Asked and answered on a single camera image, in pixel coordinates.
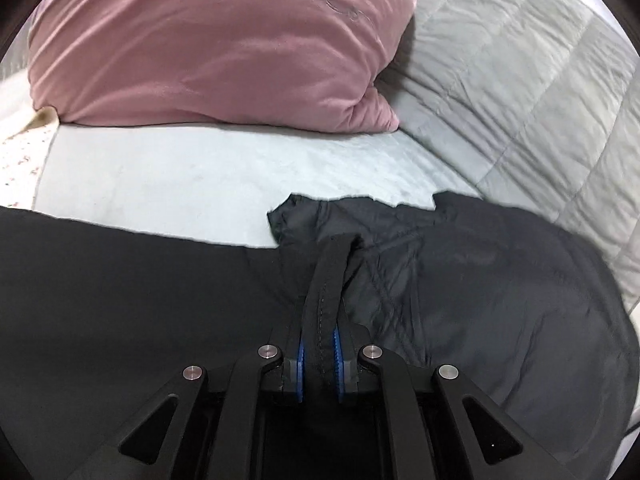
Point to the beige cloth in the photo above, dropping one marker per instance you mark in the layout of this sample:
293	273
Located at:
44	117

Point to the cherry print bed cover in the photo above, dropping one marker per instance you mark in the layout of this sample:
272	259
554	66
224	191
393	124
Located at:
20	160

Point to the grey quilted blanket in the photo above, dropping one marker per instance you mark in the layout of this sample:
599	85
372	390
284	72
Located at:
525	85

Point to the light blue bed sheet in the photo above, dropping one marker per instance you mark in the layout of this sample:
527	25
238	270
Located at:
200	175

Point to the black jacket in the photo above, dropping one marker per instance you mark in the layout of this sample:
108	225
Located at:
475	290

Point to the pink pillow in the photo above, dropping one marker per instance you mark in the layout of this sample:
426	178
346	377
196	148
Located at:
200	50

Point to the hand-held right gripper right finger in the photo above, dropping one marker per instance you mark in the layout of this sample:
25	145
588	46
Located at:
338	367

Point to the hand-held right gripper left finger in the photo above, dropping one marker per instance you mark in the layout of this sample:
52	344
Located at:
299	370

